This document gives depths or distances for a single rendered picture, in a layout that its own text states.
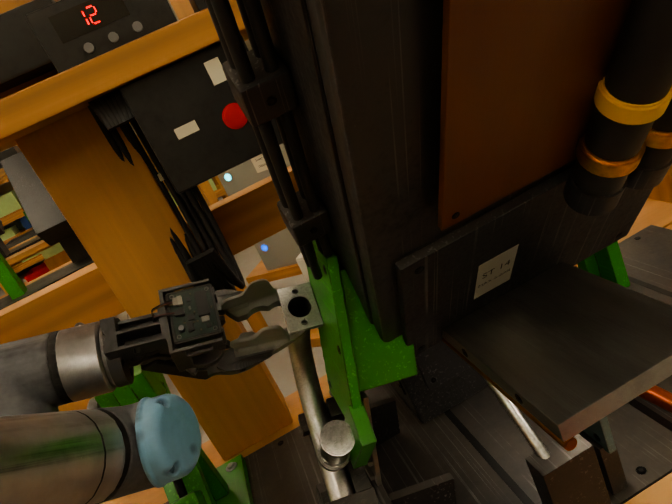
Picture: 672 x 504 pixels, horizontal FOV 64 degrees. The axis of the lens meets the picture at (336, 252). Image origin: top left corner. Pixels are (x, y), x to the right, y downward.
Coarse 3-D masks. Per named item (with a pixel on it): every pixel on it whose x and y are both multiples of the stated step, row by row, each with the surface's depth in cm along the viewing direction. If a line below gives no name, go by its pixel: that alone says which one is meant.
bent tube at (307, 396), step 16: (288, 288) 62; (304, 288) 63; (288, 304) 62; (304, 304) 64; (288, 320) 60; (304, 320) 61; (320, 320) 61; (304, 336) 66; (304, 352) 69; (304, 368) 70; (304, 384) 70; (304, 400) 70; (320, 400) 70; (320, 416) 68; (336, 480) 64; (336, 496) 63
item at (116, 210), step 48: (0, 0) 70; (0, 96) 73; (48, 144) 76; (96, 144) 78; (48, 192) 78; (96, 192) 79; (144, 192) 81; (96, 240) 81; (144, 240) 83; (144, 288) 85; (192, 384) 91; (240, 384) 93; (240, 432) 96
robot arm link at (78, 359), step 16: (64, 336) 54; (80, 336) 54; (96, 336) 54; (64, 352) 53; (80, 352) 53; (96, 352) 53; (64, 368) 52; (80, 368) 53; (96, 368) 53; (64, 384) 52; (80, 384) 53; (96, 384) 54; (112, 384) 55
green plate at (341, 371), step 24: (336, 264) 52; (312, 288) 63; (336, 288) 53; (336, 312) 53; (360, 312) 55; (336, 336) 56; (360, 336) 56; (336, 360) 59; (360, 360) 57; (384, 360) 58; (408, 360) 58; (336, 384) 62; (360, 384) 57; (384, 384) 58
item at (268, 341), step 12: (240, 336) 60; (252, 336) 58; (264, 336) 58; (276, 336) 59; (288, 336) 60; (300, 336) 61; (240, 348) 59; (252, 348) 60; (264, 348) 60; (276, 348) 60
